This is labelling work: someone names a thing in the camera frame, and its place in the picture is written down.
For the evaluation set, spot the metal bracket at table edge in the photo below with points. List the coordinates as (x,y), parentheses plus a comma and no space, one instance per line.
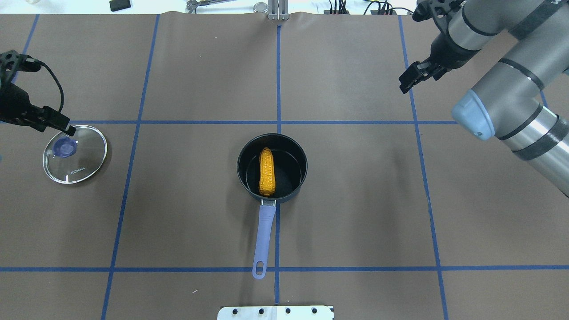
(275,9)

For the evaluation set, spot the small black square device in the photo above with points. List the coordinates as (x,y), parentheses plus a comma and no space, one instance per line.
(117,5)

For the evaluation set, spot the white metal plate with holes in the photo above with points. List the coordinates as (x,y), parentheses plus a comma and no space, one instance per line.
(291,312)

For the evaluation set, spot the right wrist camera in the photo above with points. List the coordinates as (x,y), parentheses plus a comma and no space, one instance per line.
(440,11)

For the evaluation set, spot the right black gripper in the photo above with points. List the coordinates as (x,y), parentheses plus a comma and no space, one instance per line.
(443,46)

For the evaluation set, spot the yellow corn cob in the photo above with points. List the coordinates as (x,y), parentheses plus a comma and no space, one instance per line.
(267,180)

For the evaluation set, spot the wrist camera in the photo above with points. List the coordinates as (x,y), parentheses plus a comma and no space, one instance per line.
(12,62)
(440,11)

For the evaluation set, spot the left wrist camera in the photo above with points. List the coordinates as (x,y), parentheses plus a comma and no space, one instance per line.
(12,62)

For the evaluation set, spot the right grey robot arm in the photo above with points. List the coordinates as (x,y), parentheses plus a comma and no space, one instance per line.
(503,102)

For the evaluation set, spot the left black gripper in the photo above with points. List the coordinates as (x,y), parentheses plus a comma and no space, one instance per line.
(12,103)

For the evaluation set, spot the glass lid with blue knob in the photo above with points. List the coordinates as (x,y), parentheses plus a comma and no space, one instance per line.
(73,159)

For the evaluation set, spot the dark pot with blue handle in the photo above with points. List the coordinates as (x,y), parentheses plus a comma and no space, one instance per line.
(291,167)

